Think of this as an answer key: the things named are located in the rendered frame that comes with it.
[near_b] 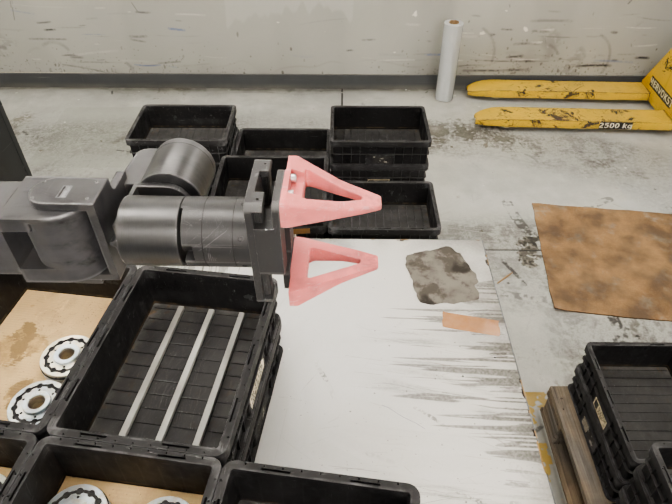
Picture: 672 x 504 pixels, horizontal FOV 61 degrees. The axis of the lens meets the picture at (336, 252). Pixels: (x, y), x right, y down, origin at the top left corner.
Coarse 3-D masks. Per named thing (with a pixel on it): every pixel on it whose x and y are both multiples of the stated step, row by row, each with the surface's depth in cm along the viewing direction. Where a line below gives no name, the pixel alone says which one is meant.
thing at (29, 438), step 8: (0, 432) 91; (8, 432) 91; (16, 432) 91; (24, 432) 91; (16, 440) 90; (24, 440) 90; (32, 440) 90; (24, 448) 89; (32, 448) 89; (24, 456) 88; (16, 464) 87; (16, 472) 86; (8, 480) 85; (0, 488) 84; (8, 488) 84; (0, 496) 83
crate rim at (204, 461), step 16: (80, 448) 89; (96, 448) 89; (112, 448) 89; (128, 448) 89; (144, 448) 89; (32, 464) 87; (192, 464) 87; (208, 464) 87; (16, 480) 85; (208, 480) 85; (16, 496) 83; (208, 496) 83
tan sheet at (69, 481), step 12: (72, 480) 95; (84, 480) 95; (96, 480) 95; (108, 492) 94; (120, 492) 94; (132, 492) 94; (144, 492) 94; (156, 492) 94; (168, 492) 94; (180, 492) 94
